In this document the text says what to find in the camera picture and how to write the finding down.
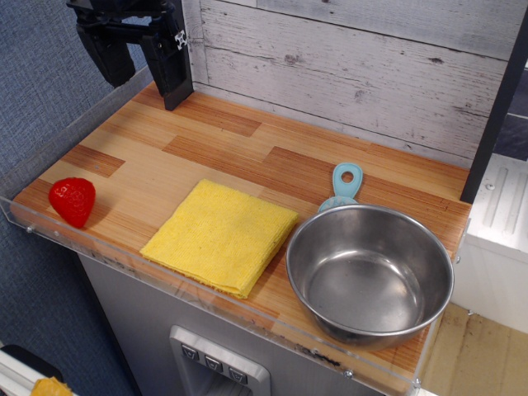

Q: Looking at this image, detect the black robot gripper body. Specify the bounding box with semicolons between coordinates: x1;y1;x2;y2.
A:
66;1;182;46

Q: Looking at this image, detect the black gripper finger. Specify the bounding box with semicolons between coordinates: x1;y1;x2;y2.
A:
142;20;186;94
77;25;135;87

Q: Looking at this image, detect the light blue plastic spatula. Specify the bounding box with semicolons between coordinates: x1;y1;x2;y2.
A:
318;163;363;212

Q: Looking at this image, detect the red toy strawberry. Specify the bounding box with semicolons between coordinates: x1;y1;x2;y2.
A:
49;177;96;229

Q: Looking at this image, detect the yellow folded cloth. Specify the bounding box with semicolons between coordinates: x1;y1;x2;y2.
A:
140;179;299;299

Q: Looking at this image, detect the silver dispenser button panel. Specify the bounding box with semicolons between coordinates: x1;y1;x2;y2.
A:
169;325;271;395

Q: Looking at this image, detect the clear acrylic table guard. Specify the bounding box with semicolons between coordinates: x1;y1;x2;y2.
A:
2;73;469;395

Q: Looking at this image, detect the stainless steel bowl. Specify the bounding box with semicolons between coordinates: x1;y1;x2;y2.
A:
285;205;454;351

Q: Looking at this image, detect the yellow object bottom left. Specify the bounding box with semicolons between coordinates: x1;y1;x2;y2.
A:
30;377;73;396

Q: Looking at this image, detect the dark left frame post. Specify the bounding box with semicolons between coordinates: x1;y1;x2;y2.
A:
163;45;193;111

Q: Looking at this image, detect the dark frame post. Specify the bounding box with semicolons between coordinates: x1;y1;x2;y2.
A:
163;45;193;111
460;11;527;204

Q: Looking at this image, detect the dark right frame post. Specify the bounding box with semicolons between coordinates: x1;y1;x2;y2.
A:
460;11;527;204

